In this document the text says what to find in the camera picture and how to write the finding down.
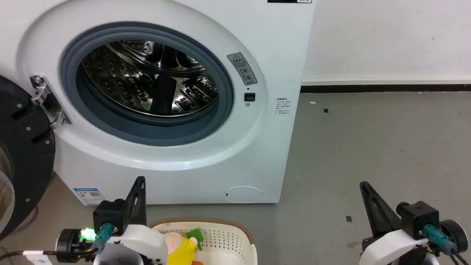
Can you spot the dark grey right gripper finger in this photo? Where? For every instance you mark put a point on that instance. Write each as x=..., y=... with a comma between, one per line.
x=379, y=211

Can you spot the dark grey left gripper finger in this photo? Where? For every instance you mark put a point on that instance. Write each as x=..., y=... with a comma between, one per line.
x=138, y=202

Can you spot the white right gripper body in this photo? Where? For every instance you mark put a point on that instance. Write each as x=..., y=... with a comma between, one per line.
x=390, y=248

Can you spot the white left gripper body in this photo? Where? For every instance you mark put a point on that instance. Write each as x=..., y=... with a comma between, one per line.
x=140, y=244

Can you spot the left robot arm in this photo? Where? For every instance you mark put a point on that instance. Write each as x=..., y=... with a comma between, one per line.
x=71, y=243

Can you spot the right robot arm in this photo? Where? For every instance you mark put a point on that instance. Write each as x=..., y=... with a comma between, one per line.
x=454, y=235

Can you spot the yellow plush toy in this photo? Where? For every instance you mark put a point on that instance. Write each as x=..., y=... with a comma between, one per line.
x=182, y=250

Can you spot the black washing machine door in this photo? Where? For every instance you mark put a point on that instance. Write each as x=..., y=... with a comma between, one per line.
x=25, y=154

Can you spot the stainless steel washing machine drum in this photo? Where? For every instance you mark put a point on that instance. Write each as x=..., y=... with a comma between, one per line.
x=125, y=81

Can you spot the blue energy label sticker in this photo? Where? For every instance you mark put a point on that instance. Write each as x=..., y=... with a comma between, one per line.
x=88, y=195

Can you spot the white front-load washing machine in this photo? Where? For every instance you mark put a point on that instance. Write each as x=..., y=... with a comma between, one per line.
x=206, y=158

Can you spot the cream perforated laundry basket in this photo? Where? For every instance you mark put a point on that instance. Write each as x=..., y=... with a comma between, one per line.
x=228, y=239

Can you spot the round filter cover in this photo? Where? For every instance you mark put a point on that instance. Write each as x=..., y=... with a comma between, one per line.
x=243, y=194

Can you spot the grey rubber door gasket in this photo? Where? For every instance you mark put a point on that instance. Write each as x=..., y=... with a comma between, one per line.
x=220, y=110

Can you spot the chrome door hinge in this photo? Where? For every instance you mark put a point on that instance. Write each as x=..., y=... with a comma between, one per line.
x=46, y=99

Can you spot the small printed text label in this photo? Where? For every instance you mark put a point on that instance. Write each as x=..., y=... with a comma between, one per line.
x=283, y=106

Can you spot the black door latch slot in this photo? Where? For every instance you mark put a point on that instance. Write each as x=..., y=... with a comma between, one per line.
x=249, y=97

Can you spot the grey warning sticker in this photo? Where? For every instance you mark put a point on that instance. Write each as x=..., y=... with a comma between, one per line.
x=243, y=69

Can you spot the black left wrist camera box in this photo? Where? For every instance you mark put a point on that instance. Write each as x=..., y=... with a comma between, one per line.
x=108, y=215

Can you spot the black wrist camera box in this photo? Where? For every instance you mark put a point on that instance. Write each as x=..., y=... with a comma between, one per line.
x=108, y=215
x=419, y=217

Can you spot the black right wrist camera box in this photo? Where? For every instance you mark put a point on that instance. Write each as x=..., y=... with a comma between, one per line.
x=419, y=217

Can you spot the black wall baseboard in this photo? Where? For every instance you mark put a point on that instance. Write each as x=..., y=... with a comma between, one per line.
x=386, y=88

